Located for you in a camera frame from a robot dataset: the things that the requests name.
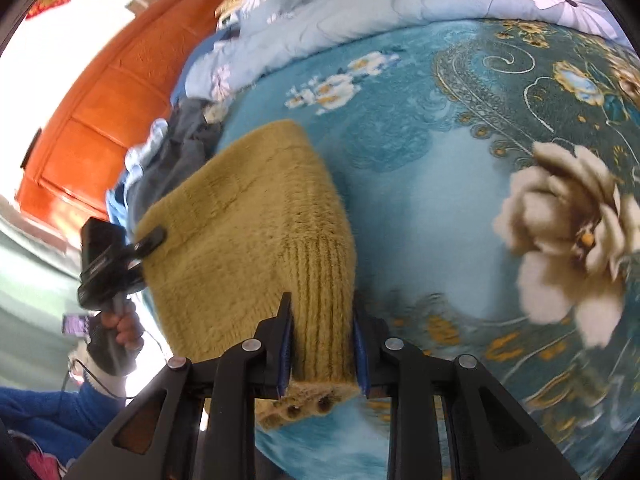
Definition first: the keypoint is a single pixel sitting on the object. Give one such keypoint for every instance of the person's left hand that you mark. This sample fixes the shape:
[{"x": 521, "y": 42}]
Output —
[{"x": 131, "y": 325}]

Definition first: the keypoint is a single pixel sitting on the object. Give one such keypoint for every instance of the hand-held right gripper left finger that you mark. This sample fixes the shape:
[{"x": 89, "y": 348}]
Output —
[{"x": 284, "y": 355}]

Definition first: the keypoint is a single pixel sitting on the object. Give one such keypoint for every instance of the light blue cloth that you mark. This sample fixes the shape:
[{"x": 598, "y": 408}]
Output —
[{"x": 142, "y": 152}]

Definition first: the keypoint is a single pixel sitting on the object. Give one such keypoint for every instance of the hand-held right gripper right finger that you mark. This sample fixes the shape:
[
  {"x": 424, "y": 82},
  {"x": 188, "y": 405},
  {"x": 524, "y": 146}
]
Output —
[{"x": 361, "y": 360}]

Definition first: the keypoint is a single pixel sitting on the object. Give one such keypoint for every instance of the light blue floral quilt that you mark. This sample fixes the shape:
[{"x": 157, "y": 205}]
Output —
[{"x": 375, "y": 5}]

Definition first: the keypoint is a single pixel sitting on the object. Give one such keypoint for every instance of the person's left forearm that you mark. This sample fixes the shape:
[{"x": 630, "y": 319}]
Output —
[{"x": 50, "y": 410}]

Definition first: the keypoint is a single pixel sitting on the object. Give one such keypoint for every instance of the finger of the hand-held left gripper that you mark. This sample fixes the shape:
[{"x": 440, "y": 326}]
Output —
[{"x": 147, "y": 242}]

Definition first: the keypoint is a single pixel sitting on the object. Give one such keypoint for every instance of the mustard yellow knitted sweater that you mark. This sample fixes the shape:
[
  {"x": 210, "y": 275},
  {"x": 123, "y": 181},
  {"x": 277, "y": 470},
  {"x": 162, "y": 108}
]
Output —
[{"x": 250, "y": 240}]

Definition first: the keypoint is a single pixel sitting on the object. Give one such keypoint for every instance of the orange wooden headboard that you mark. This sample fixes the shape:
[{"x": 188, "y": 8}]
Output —
[{"x": 115, "y": 95}]

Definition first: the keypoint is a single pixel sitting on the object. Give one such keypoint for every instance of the teal floral blanket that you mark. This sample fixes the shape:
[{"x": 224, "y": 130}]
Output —
[{"x": 475, "y": 210}]

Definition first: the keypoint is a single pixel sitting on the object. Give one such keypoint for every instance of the dark grey garment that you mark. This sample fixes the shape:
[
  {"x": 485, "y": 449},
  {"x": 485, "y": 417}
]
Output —
[{"x": 175, "y": 160}]

